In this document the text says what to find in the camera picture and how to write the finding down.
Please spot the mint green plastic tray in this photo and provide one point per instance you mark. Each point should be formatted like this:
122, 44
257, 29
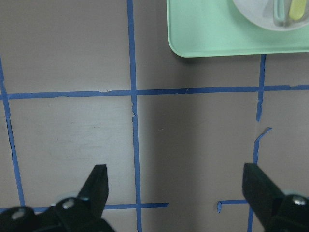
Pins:
209, 28

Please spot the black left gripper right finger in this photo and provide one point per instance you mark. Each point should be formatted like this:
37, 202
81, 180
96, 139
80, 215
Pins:
277, 211

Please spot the white round plate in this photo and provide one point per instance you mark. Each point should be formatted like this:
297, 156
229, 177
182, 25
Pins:
260, 13

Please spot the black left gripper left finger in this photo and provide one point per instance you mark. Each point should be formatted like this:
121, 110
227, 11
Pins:
81, 213

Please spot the yellow plastic fork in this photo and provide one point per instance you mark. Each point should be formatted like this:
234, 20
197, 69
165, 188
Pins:
297, 9

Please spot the mint green plastic utensil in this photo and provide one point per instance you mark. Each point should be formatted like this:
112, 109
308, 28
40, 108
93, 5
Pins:
279, 12

